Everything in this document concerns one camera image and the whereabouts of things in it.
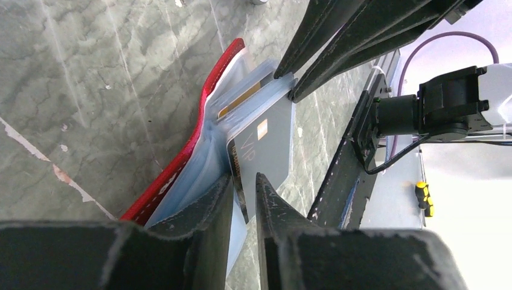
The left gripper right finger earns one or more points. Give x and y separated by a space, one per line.
294 253

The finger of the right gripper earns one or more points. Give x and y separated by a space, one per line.
321 21
376 28

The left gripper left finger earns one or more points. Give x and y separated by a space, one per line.
188 250

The red card holder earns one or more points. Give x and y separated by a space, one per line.
204 156

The silver grey credit card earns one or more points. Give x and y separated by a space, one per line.
262 144

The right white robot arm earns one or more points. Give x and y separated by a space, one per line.
449 107

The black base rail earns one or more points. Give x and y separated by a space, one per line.
346 188

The yellow handled screwdriver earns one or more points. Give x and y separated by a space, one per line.
424 199

